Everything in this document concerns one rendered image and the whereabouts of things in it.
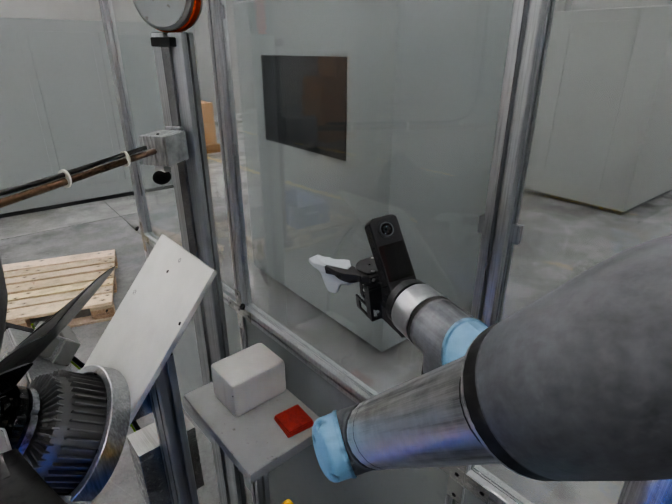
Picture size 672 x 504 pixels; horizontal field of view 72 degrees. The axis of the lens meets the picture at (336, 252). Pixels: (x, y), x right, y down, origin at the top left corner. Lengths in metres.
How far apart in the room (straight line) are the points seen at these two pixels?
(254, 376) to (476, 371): 1.04
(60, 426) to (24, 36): 5.52
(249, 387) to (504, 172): 0.87
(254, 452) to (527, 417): 1.03
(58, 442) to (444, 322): 0.72
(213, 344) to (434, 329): 1.04
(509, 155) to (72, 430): 0.86
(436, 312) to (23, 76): 5.90
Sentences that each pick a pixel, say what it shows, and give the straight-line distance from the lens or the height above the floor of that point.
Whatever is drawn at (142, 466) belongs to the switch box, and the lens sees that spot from 1.37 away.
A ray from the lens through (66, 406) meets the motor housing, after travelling 1.01.
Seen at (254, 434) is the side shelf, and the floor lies 0.86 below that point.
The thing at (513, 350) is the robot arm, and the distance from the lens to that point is 0.27.
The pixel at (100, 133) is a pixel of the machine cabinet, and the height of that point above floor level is 0.82.
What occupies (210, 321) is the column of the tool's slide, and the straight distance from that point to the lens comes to 1.47.
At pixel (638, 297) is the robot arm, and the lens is 0.25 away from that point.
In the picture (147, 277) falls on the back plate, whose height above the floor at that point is 1.29.
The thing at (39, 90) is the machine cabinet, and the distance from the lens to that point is 6.27.
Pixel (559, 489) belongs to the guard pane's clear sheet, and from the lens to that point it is 0.95.
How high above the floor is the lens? 1.77
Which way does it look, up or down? 24 degrees down
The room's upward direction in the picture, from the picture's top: straight up
